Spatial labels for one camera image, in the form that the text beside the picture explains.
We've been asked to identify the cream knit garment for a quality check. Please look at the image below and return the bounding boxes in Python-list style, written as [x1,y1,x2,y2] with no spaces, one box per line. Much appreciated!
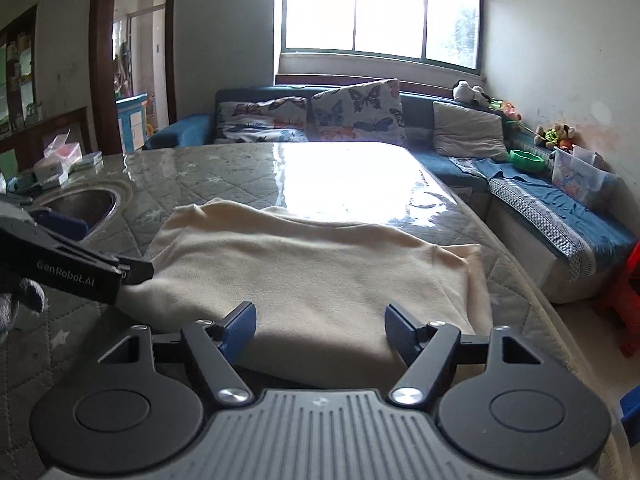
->
[117,200,492,390]

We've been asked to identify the round metal table recess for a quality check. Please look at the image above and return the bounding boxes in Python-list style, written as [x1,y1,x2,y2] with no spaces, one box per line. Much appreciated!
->
[25,181,134,240]

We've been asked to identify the white tissue box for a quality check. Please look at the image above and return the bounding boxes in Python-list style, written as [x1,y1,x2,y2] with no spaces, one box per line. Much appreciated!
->
[34,131,84,183]

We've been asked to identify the dark wooden display cabinet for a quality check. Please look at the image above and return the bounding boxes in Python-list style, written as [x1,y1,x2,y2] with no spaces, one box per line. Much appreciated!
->
[1,6,91,180]

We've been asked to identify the small blue plastic stool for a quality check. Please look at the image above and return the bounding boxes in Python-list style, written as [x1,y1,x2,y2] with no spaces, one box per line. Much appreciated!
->
[620,386,640,448]

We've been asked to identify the light blue small cabinet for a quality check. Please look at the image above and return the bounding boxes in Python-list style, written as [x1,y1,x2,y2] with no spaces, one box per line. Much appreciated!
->
[115,93,148,153]

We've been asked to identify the blue corner sofa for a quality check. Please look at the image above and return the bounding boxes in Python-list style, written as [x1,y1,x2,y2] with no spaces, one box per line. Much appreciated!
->
[143,83,639,305]

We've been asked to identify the red plastic stool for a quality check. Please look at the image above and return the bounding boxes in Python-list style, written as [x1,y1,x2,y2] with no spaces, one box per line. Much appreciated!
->
[601,243,640,358]

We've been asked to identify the blue cloth on sofa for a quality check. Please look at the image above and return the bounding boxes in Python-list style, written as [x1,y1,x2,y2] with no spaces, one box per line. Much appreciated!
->
[474,158,637,268]

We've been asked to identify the small butterfly print cushion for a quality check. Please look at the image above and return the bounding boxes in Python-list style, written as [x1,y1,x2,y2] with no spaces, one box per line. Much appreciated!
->
[215,96,308,144]

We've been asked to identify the clear plastic storage box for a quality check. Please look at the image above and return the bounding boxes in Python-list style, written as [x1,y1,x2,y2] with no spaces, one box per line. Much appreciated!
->
[551,148,618,211]

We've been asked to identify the green plastic bowl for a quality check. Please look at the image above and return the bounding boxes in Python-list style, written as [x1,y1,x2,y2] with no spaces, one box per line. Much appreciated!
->
[509,150,547,174]

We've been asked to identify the grey plain cushion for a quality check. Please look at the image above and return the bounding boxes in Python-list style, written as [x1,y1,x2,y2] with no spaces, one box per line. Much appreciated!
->
[433,101,508,162]

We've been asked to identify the brown plush toys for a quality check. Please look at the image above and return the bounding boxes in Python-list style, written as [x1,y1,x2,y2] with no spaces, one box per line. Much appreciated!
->
[534,124,576,152]

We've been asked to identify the large butterfly print cushion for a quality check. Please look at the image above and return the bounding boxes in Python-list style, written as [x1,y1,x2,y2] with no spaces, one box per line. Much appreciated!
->
[311,79,406,146]

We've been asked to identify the orange green plush toy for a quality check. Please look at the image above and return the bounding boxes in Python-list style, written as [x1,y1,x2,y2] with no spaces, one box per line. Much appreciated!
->
[489,99,522,122]

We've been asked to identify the white black plush toy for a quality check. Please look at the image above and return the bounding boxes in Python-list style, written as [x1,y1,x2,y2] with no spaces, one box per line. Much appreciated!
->
[452,79,490,107]

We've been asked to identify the dark wooden door frame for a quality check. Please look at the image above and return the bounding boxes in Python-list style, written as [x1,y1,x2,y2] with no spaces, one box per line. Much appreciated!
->
[89,0,177,155]

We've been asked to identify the window with green frame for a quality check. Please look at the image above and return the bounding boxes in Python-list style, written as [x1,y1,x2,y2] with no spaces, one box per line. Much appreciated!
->
[282,0,483,72]

